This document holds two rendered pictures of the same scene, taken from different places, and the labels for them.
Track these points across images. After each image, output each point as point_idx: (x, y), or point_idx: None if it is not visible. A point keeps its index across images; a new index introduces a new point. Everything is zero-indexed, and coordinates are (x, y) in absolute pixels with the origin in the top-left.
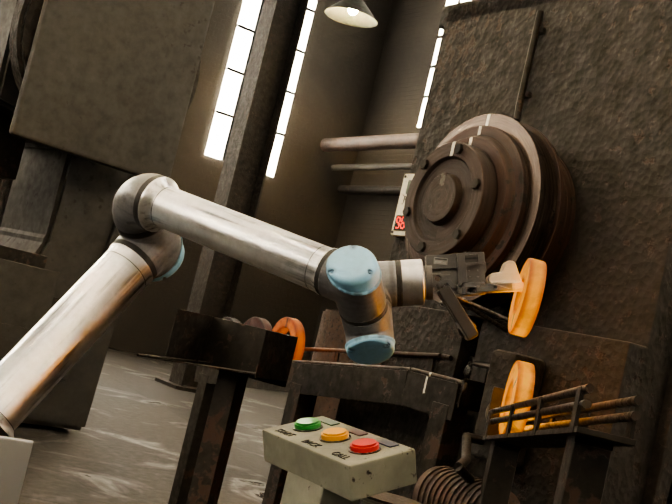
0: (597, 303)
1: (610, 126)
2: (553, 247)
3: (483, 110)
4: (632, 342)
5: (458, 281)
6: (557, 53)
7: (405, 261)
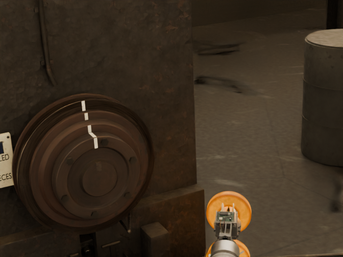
0: (160, 175)
1: (135, 74)
2: None
3: (0, 79)
4: (188, 184)
5: (235, 234)
6: (66, 26)
7: (230, 248)
